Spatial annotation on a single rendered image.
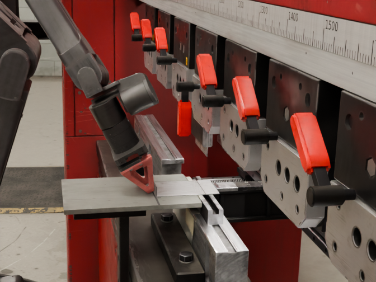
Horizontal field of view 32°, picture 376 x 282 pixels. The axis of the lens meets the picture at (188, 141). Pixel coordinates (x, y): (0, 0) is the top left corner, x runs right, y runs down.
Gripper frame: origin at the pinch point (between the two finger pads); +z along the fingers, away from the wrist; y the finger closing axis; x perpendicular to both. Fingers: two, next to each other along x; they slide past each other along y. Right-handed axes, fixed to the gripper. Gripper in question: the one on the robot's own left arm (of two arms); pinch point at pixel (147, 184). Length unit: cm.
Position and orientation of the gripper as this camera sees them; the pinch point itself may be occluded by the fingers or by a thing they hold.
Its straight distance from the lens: 133.1
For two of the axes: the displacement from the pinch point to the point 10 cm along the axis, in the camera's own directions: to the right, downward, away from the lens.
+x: -8.8, 4.7, -0.6
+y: -2.0, -2.5, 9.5
